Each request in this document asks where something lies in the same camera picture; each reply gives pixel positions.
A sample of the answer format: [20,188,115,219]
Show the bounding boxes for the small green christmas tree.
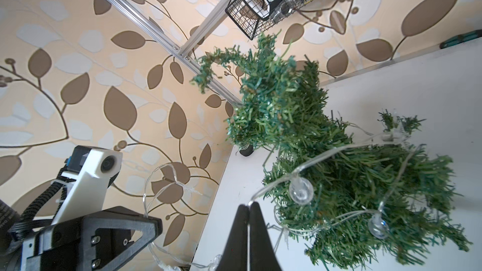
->
[193,35,471,270]

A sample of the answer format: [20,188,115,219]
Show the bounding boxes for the black tape roll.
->
[239,144,254,157]

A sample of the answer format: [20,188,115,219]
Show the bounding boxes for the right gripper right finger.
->
[249,202,282,271]

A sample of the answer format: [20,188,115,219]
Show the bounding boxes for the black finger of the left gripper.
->
[84,207,163,270]

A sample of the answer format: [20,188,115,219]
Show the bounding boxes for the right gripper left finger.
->
[216,205,249,271]

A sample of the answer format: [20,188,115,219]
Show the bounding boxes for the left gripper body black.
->
[1,202,90,270]

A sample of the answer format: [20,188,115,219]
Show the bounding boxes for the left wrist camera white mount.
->
[52,146,123,225]

